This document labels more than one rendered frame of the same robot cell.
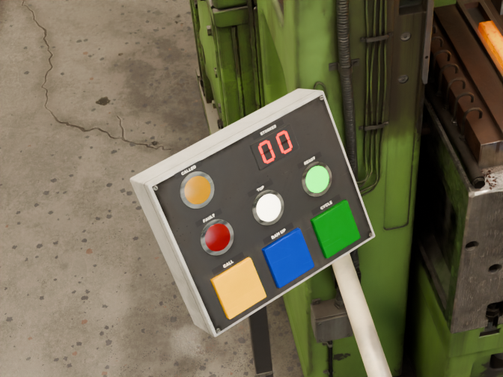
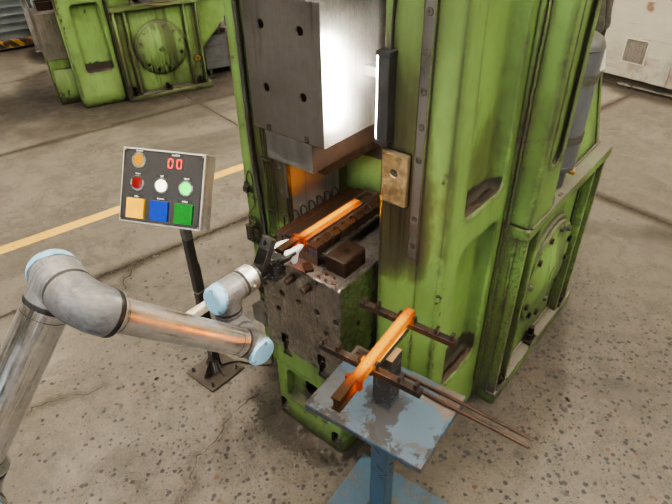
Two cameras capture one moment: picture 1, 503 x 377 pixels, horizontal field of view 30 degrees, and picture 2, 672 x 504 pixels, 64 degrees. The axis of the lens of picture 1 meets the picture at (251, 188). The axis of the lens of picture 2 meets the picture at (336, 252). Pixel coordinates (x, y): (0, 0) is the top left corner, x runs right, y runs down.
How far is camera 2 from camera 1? 1.80 m
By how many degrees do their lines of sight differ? 37
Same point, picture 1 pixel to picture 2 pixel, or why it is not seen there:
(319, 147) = (192, 176)
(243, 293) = (134, 210)
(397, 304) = not seen: hidden behind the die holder
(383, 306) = not seen: hidden behind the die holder
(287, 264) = (156, 212)
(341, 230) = (184, 215)
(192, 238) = (128, 176)
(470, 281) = (270, 308)
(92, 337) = not seen: hidden behind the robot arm
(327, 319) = (256, 307)
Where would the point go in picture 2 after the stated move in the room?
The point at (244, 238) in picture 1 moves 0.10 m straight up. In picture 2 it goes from (146, 191) to (140, 166)
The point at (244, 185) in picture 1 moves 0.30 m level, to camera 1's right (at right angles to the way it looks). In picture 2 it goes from (156, 170) to (200, 199)
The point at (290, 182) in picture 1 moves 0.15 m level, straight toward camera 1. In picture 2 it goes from (174, 182) to (135, 195)
